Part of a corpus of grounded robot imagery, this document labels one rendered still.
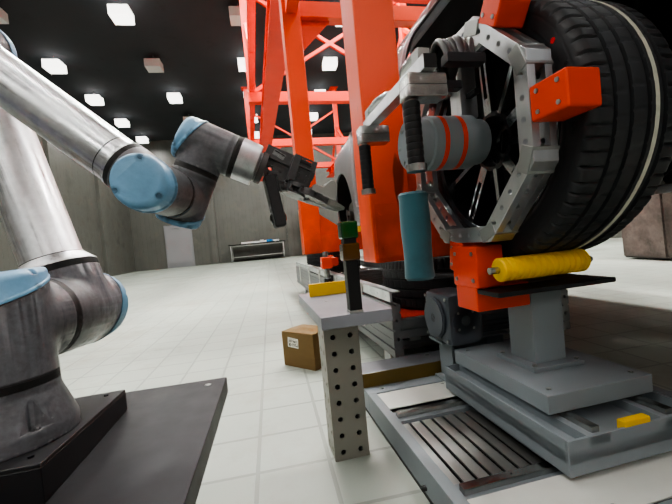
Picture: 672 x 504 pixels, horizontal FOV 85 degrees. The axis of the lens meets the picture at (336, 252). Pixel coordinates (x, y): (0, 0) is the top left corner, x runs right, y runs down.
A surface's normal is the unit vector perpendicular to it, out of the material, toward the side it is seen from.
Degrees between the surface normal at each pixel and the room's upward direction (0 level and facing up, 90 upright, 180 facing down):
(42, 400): 68
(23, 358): 88
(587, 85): 90
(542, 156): 90
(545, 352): 90
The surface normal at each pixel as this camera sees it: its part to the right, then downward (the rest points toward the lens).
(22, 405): 0.75, -0.45
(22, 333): 0.89, -0.11
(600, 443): 0.22, 0.01
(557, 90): -0.97, 0.10
